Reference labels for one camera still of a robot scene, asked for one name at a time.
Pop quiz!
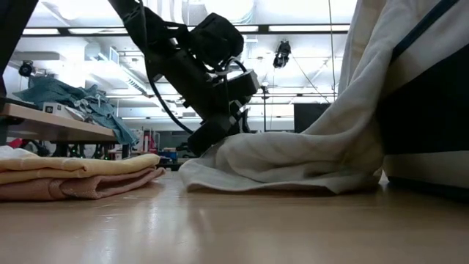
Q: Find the white waffle towel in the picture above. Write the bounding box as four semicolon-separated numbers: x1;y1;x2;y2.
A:
178;0;446;195

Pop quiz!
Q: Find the yellow checked towel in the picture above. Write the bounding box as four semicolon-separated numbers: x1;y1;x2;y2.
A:
0;145;161;186

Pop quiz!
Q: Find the pink towel with white stripes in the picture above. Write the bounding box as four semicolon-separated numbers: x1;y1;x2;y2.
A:
0;166;166;202

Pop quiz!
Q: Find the black computer monitor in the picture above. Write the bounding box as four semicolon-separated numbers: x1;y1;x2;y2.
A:
293;103;333;133

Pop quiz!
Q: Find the teal cloth pile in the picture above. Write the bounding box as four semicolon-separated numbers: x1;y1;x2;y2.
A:
13;75;140;146

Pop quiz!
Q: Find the small white box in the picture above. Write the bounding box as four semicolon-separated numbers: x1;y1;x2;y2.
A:
43;102;85;121

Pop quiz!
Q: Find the navy fabric storage bin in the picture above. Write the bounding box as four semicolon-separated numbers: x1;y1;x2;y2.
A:
377;0;469;201

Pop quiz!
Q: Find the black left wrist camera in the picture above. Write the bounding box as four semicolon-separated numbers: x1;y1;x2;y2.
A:
218;69;260;106

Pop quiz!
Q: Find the black metal stand frame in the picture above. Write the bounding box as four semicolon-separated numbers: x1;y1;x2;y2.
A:
262;83;268;133

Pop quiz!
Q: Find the black ceiling camera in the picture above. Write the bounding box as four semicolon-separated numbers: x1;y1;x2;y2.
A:
18;60;36;78
273;40;292;70

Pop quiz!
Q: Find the thin hanging cable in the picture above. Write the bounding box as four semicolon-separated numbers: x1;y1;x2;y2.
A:
328;0;337;103

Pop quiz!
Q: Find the wooden workbench grey frame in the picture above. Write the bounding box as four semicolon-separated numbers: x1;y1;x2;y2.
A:
0;103;118;158

